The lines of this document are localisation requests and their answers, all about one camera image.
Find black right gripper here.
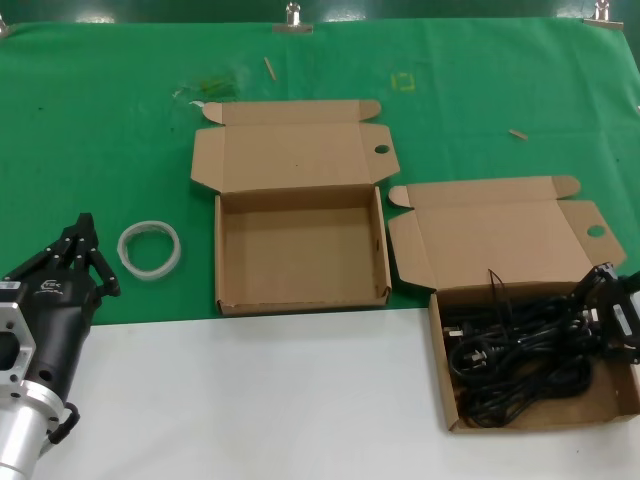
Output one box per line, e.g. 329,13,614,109
579,262,640,369

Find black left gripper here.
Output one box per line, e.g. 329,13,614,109
0,212,121,401

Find open cardboard box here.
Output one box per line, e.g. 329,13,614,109
387,174,640,435
189,98,401,317

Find clear tape roll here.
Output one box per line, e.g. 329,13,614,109
117,218,182,282

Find green table cloth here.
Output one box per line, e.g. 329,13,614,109
0,17,640,329

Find clear plastic wrapper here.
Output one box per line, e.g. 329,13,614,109
169,69,244,109

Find silver binder clip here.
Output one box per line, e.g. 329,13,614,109
272,1,315,35
583,0,625,31

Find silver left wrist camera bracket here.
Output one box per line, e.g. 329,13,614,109
0,299,39,396

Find thin black cable tie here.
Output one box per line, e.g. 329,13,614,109
488,268,507,322

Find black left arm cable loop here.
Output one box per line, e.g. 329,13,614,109
47,402,81,446

